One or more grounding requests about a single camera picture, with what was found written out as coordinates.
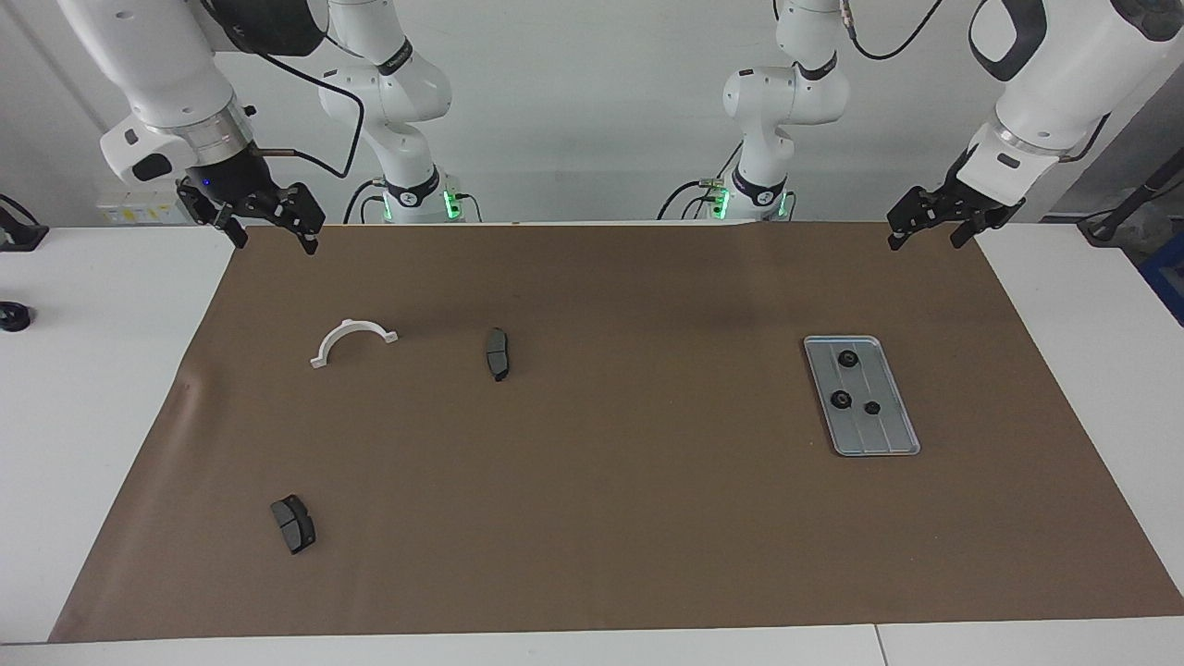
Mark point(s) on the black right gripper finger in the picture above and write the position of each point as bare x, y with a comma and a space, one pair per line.
208, 208
305, 213

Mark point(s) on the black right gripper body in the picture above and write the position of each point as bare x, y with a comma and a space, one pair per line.
236, 180

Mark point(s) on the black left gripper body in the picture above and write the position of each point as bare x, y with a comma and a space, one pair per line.
967, 202

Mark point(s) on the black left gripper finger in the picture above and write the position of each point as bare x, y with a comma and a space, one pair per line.
968, 229
906, 215

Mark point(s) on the black bearing gear silver centre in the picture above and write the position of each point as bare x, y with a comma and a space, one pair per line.
840, 399
844, 358

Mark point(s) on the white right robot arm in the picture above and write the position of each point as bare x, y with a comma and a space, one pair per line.
157, 55

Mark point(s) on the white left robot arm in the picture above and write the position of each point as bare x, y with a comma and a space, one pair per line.
1064, 83

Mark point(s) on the silver metal tray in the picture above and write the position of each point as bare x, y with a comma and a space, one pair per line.
883, 435

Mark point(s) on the black tripod stand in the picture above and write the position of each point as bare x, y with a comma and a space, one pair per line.
1133, 199

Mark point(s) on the blue box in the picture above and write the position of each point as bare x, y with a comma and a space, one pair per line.
1167, 277

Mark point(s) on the small black round object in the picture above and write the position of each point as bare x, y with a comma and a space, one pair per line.
14, 316

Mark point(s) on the long grey brake pad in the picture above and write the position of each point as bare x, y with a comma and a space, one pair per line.
498, 353

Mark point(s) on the short grey brake pad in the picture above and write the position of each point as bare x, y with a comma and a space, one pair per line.
294, 524

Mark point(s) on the brown table mat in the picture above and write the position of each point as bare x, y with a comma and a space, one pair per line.
601, 509

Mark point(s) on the white wall socket box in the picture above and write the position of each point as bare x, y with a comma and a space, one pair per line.
129, 208

